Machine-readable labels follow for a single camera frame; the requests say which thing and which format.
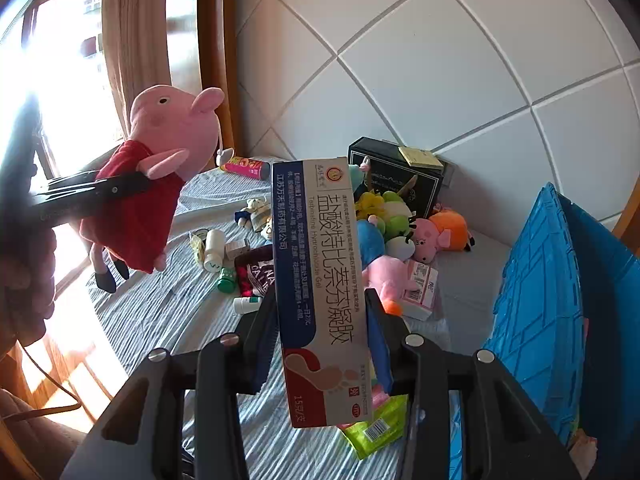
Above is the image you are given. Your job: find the pink pig plush red dress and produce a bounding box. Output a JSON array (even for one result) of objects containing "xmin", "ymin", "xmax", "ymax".
[{"xmin": 80, "ymin": 85, "xmax": 226, "ymax": 295}]

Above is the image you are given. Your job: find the yellow sticky notepad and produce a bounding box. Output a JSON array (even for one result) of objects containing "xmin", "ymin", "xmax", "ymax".
[{"xmin": 397, "ymin": 146, "xmax": 445, "ymax": 167}]

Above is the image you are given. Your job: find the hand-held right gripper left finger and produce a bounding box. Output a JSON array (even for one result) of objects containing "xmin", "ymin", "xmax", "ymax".
[{"xmin": 60, "ymin": 286, "xmax": 279, "ymax": 480}]

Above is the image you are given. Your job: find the black cable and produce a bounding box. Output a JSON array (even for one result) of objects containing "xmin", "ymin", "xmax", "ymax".
[{"xmin": 20, "ymin": 340, "xmax": 83, "ymax": 418}]

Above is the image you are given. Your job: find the blue pig plush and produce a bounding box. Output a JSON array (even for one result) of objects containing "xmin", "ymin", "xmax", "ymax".
[{"xmin": 356, "ymin": 220, "xmax": 418, "ymax": 311}]

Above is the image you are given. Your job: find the dark red printed pouch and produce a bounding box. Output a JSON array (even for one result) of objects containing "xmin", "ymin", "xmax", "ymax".
[{"xmin": 234, "ymin": 245, "xmax": 277, "ymax": 297}]

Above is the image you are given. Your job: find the teal pig plush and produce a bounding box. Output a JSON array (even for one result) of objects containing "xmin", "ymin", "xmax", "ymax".
[{"xmin": 348, "ymin": 156, "xmax": 375, "ymax": 196}]

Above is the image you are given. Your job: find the yellow pink snack can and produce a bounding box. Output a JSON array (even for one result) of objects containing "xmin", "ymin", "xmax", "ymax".
[{"xmin": 220, "ymin": 156, "xmax": 273, "ymax": 181}]

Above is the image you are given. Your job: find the white blue medicine box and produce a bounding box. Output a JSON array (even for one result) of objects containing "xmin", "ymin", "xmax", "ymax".
[{"xmin": 271, "ymin": 156, "xmax": 375, "ymax": 429}]

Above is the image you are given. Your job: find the small cream plush doll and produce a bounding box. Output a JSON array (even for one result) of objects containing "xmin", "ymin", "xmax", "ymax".
[{"xmin": 252, "ymin": 205, "xmax": 274, "ymax": 241}]

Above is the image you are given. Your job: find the green plush toy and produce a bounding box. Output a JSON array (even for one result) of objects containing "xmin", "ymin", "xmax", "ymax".
[{"xmin": 382, "ymin": 189, "xmax": 418, "ymax": 261}]

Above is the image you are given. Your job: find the light blue striped blanket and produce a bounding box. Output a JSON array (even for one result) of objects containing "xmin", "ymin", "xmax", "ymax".
[{"xmin": 87, "ymin": 157, "xmax": 511, "ymax": 480}]

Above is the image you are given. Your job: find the orange pink pig plush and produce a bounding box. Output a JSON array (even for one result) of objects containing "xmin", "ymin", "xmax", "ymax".
[{"xmin": 410, "ymin": 210, "xmax": 477, "ymax": 263}]

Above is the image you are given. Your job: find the person's left hand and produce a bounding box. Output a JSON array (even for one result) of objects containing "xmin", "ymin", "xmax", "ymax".
[{"xmin": 0, "ymin": 225, "xmax": 59, "ymax": 356}]

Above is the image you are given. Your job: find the yellow plush toy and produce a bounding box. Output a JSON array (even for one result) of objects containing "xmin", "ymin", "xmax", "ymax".
[{"xmin": 354, "ymin": 191, "xmax": 387, "ymax": 222}]

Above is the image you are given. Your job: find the pink green wipes pack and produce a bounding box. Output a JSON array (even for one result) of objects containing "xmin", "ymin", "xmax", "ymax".
[{"xmin": 340, "ymin": 392, "xmax": 412, "ymax": 461}]

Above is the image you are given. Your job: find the black gift box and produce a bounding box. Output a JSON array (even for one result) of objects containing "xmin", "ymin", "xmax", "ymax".
[{"xmin": 347, "ymin": 136, "xmax": 446, "ymax": 211}]

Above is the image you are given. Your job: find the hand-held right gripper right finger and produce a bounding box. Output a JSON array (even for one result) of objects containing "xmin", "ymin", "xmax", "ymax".
[{"xmin": 364, "ymin": 288, "xmax": 581, "ymax": 480}]

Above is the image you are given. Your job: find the pink white labelled box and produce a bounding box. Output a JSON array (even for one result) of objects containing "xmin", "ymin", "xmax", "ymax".
[{"xmin": 402, "ymin": 259, "xmax": 440, "ymax": 322}]

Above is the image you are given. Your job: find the beige curtain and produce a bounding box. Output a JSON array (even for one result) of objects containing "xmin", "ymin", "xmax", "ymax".
[{"xmin": 102, "ymin": 0, "xmax": 171, "ymax": 131}]

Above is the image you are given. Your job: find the small white plush dog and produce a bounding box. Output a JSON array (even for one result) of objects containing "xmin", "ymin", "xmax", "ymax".
[{"xmin": 235, "ymin": 198, "xmax": 257, "ymax": 227}]

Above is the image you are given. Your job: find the blue plastic storage container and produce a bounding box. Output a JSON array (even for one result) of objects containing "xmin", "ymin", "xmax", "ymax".
[{"xmin": 447, "ymin": 182, "xmax": 640, "ymax": 480}]

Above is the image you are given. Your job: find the wooden frame post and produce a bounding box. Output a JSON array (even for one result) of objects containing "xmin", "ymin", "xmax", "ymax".
[
  {"xmin": 197, "ymin": 0, "xmax": 241, "ymax": 161},
  {"xmin": 612, "ymin": 195, "xmax": 640, "ymax": 241}
]

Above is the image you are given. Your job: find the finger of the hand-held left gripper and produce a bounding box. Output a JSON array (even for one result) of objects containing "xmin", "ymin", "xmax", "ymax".
[{"xmin": 27, "ymin": 170, "xmax": 153, "ymax": 222}]

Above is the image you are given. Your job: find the white plastic bottle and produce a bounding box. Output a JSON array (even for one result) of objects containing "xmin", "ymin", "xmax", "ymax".
[{"xmin": 202, "ymin": 229, "xmax": 226, "ymax": 272}]

